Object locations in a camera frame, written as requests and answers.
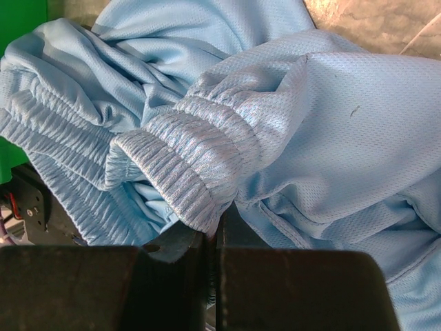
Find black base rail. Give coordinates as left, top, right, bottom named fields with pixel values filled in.
left=1, top=163, right=87, bottom=246

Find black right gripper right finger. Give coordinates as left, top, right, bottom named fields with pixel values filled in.
left=216, top=205, right=399, bottom=330

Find light blue shorts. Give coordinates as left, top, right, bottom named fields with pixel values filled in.
left=1, top=1, right=440, bottom=330

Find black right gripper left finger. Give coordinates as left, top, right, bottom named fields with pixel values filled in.
left=1, top=225, right=207, bottom=330

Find green plastic tray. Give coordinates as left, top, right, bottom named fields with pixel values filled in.
left=0, top=0, right=114, bottom=185

